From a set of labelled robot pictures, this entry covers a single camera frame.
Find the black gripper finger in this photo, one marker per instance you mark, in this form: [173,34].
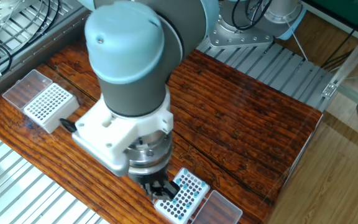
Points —
[170,189]
[150,190]

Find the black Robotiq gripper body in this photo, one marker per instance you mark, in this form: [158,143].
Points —
[149,177]

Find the blue pipette tip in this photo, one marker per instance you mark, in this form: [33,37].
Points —
[203,183]
[185,171]
[185,186]
[174,201]
[195,194]
[188,205]
[180,216]
[177,181]

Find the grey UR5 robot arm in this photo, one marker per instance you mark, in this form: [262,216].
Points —
[126,46]

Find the white pipette tip rack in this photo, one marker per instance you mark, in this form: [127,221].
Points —
[194,186]
[59,115]

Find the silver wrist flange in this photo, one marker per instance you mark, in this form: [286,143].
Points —
[149,152]

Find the clear plastic rack lid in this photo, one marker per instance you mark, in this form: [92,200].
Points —
[20,90]
[219,208]

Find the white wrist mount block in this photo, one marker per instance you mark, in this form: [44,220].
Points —
[104,140]

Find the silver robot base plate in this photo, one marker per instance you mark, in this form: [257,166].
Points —
[239,39]

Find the aluminium frame post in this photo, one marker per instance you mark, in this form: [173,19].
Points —
[353,59]

